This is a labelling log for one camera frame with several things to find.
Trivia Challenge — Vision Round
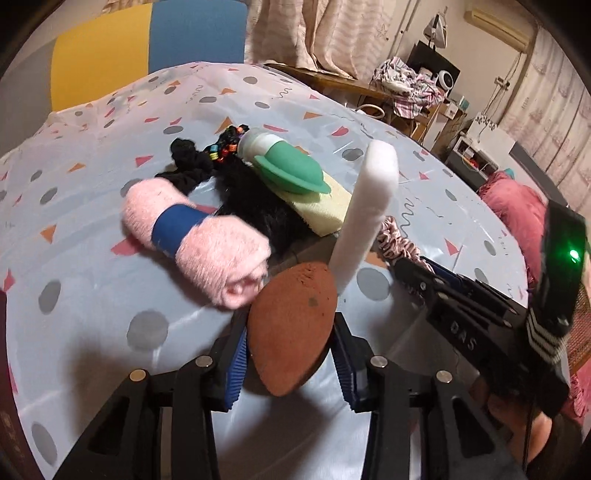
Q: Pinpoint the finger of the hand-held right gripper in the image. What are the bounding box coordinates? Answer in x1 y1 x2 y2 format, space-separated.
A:
425 259 529 317
392 257 513 326

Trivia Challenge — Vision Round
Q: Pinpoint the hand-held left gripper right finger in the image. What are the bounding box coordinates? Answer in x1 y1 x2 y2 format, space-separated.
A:
332 311 529 480

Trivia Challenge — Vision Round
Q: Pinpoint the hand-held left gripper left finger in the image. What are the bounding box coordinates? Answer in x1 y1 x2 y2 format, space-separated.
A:
51 307 253 480

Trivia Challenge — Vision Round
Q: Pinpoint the brown oval sponge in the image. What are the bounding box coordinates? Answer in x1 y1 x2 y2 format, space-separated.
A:
247 261 339 398

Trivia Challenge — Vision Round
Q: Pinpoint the white foam stick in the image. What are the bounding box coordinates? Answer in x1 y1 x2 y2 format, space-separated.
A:
330 140 400 296

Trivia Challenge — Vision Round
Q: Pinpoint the black wig with coloured beads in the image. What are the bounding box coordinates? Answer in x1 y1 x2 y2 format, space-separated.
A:
203 124 310 254

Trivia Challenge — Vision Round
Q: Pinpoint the person's right hand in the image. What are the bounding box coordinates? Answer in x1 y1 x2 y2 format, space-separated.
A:
475 379 555 435

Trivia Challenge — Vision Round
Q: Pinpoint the pink striped scrunchie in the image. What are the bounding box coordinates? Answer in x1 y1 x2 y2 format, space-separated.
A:
376 217 423 266

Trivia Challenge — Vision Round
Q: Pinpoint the pink bedding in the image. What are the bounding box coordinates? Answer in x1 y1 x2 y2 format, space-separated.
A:
478 171 591 416

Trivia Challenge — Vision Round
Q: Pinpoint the pink rolled towel blue band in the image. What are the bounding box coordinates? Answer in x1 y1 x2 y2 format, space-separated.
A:
121 178 273 310

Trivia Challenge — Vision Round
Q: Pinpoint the yellow sponge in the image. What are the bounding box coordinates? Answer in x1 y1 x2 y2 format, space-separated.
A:
277 171 355 237

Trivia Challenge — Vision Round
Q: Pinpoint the patterned plastic tablecloth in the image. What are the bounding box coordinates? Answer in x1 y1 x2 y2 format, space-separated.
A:
0 62 532 480

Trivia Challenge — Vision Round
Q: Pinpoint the white cabinet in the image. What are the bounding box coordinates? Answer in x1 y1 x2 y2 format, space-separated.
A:
445 115 515 181

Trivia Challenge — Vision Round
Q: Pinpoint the green hat-shaped silicone piece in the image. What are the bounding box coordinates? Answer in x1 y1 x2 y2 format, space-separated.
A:
252 147 332 195

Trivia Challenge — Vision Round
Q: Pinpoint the pale patterned curtain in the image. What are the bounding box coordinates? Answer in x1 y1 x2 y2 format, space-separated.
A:
501 32 591 204

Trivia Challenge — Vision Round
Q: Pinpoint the pile of clothes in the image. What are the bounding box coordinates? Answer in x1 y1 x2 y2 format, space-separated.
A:
372 56 446 121

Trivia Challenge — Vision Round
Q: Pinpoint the black knitted scrunchie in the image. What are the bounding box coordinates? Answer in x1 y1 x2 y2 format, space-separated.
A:
154 137 218 197

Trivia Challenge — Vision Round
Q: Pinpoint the white and green bottle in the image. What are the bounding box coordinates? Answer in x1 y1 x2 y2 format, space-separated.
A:
238 129 308 167

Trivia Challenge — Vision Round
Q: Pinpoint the wooden desk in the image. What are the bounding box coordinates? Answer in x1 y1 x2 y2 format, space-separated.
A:
265 62 467 144

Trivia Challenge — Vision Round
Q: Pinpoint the black monitor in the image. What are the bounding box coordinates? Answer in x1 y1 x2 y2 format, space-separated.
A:
406 41 461 100

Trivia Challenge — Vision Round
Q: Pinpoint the air conditioner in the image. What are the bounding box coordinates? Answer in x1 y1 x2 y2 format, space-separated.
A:
463 9 532 54

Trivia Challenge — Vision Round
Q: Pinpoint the beige curtain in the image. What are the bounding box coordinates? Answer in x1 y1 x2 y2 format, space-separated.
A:
245 0 411 77

